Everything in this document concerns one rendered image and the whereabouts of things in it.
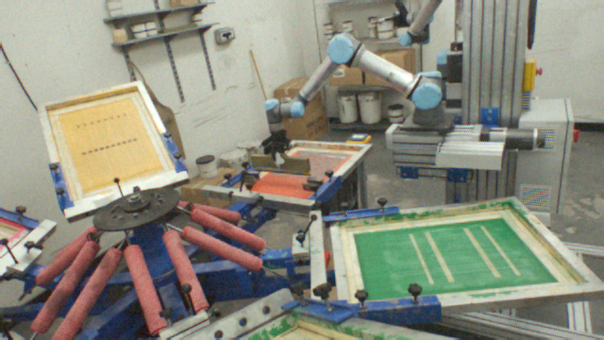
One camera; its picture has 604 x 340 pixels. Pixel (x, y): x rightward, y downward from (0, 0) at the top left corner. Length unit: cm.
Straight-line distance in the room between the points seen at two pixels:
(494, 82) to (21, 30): 306
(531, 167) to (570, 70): 328
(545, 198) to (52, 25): 341
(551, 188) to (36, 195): 333
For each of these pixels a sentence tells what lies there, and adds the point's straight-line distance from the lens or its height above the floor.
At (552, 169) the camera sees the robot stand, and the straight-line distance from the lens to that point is 220.
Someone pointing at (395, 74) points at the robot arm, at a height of 153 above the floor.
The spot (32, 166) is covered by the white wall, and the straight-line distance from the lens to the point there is 357.
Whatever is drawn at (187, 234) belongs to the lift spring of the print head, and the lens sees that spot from 145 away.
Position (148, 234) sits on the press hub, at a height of 121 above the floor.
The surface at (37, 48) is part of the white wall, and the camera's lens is 361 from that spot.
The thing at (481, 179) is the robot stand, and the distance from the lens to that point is 229.
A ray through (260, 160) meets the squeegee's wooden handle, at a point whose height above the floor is 112.
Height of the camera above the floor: 191
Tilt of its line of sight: 23 degrees down
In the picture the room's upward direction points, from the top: 9 degrees counter-clockwise
